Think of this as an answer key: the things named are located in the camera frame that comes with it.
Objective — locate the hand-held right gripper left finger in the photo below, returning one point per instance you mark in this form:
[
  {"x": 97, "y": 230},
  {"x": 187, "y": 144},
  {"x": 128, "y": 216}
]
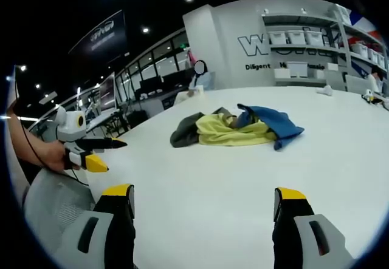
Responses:
[{"x": 118, "y": 220}]

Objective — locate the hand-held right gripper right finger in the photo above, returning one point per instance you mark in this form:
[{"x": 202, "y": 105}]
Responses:
[{"x": 291, "y": 220}]

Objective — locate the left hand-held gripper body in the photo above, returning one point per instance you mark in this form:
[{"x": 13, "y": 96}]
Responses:
[{"x": 71, "y": 123}]

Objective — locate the dark grey garment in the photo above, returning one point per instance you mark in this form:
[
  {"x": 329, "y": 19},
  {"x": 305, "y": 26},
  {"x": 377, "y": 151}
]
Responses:
[{"x": 185, "y": 132}]

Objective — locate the blue garment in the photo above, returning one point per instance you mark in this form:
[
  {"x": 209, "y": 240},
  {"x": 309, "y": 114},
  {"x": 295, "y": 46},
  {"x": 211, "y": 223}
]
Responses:
[{"x": 273, "y": 123}]

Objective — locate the yellow garment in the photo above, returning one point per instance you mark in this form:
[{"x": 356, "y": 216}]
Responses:
[{"x": 231, "y": 132}]

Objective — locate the person's left hand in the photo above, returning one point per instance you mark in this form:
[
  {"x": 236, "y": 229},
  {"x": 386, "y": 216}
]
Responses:
[{"x": 54, "y": 156}]

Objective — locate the white background desk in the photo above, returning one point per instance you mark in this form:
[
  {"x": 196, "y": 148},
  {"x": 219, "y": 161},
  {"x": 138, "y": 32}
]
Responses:
[{"x": 103, "y": 117}]

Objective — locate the computer monitor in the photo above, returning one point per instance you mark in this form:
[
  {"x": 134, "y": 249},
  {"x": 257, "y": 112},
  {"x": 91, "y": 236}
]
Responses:
[{"x": 107, "y": 94}]

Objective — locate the grey mesh chair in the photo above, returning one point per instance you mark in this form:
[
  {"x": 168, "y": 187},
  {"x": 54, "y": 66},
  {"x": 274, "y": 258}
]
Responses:
[{"x": 57, "y": 208}]

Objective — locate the dark hanging banner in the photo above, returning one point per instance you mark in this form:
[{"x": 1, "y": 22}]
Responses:
[{"x": 103, "y": 32}]

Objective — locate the small white object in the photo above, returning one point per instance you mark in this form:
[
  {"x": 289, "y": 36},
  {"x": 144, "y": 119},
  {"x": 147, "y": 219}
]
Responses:
[{"x": 325, "y": 90}]

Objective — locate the row of white storage bins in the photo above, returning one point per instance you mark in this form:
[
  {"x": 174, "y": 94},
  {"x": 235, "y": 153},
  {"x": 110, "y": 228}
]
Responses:
[{"x": 294, "y": 36}]

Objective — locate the grey shelving unit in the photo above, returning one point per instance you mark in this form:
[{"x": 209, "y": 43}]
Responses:
[{"x": 340, "y": 23}]

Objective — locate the red white blue flag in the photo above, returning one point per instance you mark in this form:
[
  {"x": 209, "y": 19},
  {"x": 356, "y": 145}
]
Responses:
[{"x": 363, "y": 20}]

